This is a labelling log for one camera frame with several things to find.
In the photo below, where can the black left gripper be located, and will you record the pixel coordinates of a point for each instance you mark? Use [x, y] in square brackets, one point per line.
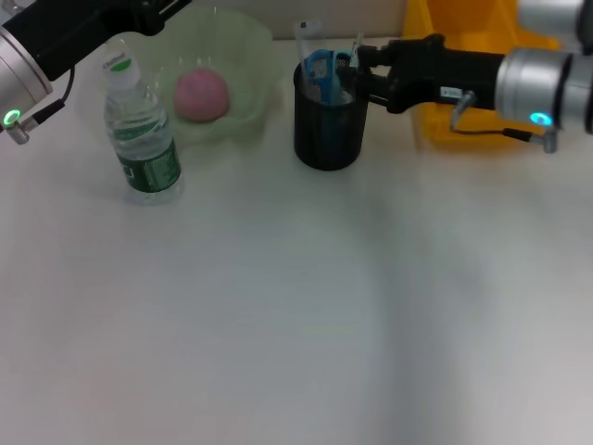
[83, 28]

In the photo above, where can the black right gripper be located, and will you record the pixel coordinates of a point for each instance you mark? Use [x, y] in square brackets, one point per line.
[440, 76]

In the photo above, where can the grey pen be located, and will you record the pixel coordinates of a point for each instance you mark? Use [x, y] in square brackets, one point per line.
[356, 51]

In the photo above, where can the blue scissors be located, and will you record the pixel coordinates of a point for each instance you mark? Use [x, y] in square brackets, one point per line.
[324, 74]

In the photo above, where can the clear plastic ruler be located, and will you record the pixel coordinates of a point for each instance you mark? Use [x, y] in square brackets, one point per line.
[306, 41]

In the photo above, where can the pink peach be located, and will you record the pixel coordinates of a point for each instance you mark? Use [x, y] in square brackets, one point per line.
[201, 95]

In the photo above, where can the clear water bottle green label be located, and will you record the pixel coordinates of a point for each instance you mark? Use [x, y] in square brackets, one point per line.
[143, 153]

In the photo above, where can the silver right arm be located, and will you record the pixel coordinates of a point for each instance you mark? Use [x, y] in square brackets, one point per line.
[546, 79]

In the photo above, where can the black mesh pen holder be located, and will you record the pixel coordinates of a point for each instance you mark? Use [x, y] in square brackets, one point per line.
[331, 134]

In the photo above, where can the green translucent fruit bowl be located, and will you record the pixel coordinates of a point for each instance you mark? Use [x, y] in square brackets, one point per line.
[241, 69]

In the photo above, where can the yellow plastic bin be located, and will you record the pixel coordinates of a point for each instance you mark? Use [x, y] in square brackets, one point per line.
[463, 125]

